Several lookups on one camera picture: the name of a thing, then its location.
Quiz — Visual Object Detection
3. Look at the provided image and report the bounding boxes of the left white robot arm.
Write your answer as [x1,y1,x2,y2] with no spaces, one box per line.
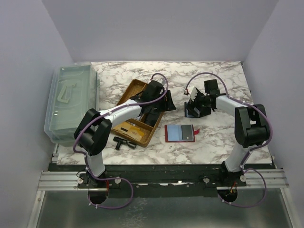
[73,80,176,178]

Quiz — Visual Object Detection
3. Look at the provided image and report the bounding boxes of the black card holder in tray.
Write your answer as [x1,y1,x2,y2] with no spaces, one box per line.
[144,112,161,127]

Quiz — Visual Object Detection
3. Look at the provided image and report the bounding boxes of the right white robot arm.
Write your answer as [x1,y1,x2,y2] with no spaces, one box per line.
[188,79,272,173]

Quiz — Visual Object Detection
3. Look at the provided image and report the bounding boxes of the aluminium frame rail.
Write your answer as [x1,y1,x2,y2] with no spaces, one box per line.
[38,171,88,191]

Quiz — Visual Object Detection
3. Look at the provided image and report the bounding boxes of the gold cards in tray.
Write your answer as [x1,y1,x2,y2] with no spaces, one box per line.
[114,122,144,141]

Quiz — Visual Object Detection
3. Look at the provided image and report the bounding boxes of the woven wicker organizer tray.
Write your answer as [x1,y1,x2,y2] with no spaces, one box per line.
[111,78,167,148]

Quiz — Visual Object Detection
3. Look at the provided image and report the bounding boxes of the red card holder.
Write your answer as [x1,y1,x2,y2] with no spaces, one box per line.
[164,124,200,143]

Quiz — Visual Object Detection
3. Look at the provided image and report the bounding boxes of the black T-shaped tool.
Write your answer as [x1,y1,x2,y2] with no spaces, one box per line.
[113,136,137,150]

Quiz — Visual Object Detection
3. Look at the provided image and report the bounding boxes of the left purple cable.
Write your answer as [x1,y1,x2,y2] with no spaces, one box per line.
[73,72,169,209]

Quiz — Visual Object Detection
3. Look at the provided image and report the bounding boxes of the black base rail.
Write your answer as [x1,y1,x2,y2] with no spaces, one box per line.
[48,164,284,199]

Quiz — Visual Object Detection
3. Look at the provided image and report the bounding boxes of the purple cable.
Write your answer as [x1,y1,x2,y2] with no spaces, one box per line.
[73,72,169,209]
[184,72,274,209]

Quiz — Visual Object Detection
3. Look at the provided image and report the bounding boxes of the grey VIP card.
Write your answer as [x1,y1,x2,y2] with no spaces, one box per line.
[181,125,193,141]

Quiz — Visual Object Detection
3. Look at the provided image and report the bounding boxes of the clear plastic storage box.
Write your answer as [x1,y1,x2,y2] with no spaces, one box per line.
[44,62,99,147]

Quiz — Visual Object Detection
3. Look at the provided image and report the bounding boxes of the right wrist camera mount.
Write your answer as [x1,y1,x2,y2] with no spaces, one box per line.
[183,87,201,102]

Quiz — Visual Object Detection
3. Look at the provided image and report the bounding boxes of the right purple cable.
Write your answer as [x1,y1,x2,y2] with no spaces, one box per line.
[184,72,274,209]

